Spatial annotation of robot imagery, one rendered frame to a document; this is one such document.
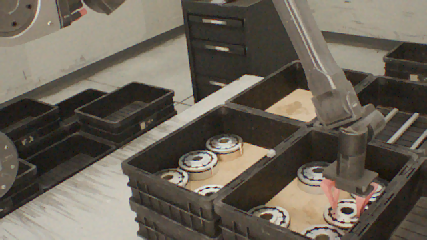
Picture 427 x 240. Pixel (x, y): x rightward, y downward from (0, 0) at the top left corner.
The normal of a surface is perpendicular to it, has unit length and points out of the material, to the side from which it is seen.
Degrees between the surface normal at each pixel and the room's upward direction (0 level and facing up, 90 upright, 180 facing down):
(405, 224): 0
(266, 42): 90
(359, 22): 90
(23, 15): 90
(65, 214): 0
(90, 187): 0
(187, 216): 90
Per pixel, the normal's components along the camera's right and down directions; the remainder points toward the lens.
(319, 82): -0.66, 0.32
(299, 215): -0.10, -0.90
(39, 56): 0.77, 0.20
